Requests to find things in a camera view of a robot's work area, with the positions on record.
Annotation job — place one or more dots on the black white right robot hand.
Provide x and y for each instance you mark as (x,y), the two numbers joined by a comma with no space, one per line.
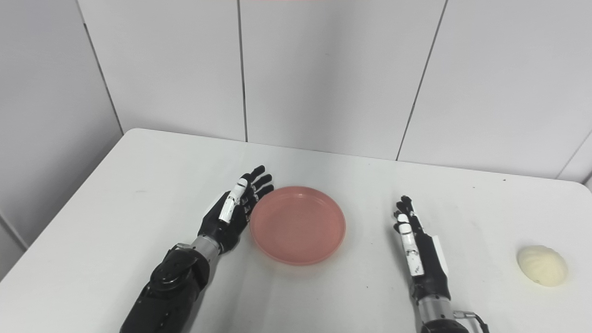
(425,263)

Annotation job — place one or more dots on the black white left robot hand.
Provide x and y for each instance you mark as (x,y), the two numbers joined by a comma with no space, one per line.
(222,222)

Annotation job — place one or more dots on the pink round plate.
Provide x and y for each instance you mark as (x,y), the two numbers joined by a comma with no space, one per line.
(297,225)

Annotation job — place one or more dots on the white steamed bun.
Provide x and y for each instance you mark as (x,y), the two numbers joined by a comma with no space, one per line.
(542,265)

